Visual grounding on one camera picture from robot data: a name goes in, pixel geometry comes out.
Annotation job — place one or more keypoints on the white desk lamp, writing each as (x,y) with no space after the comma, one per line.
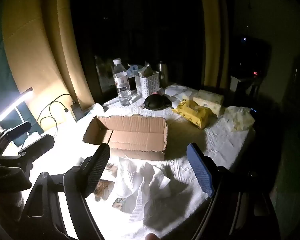
(15,105)

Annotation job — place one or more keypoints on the green printed tissue pack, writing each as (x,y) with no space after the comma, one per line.
(118,202)

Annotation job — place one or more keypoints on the white charger block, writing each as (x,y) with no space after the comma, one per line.
(71,117)

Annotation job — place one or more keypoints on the black round pouch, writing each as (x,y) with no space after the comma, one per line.
(153,102)

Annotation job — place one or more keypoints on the yellow wet wipes packet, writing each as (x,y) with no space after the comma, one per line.
(192,115)

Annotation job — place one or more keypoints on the beige packet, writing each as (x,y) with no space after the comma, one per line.
(145,71)

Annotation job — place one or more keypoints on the yellow curtain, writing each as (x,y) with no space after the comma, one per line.
(40,42)
(212,30)

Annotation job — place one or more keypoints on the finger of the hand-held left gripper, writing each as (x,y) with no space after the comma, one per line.
(40,143)
(23,127)

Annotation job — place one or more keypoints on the pale crumpled plastic bag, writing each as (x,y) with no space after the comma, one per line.
(240,117)

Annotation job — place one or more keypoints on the blue plastic item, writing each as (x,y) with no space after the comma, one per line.
(133,68)

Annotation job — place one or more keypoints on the white textured towel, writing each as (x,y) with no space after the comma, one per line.
(145,185)

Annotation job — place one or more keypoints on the brown plush toy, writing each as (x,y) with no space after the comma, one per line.
(105,188)

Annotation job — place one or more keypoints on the small white tissue pack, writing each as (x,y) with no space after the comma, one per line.
(96,108)

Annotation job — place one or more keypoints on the clear plastic water bottle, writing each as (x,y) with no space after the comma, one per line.
(122,85)

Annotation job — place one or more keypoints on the black rectangular box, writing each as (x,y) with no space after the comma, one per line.
(77,112)

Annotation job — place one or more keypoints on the steel thermos flask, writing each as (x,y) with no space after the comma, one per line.
(162,72)

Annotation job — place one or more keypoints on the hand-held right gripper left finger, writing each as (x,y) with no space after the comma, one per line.
(97,171)

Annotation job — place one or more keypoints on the white textured tablecloth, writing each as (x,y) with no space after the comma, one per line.
(215,142)

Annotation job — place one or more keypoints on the brown cardboard box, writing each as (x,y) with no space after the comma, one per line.
(130,136)

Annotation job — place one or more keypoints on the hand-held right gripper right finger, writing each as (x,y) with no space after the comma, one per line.
(200,171)

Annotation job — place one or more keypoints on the white folded cloth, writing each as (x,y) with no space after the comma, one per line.
(182,92)

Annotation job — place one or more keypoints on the pale yellow tissue box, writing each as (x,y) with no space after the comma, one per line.
(207,98)

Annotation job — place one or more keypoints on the dark green cushion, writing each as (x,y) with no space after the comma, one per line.
(27,115)

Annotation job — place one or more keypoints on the white perforated basket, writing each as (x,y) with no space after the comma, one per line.
(147,85)

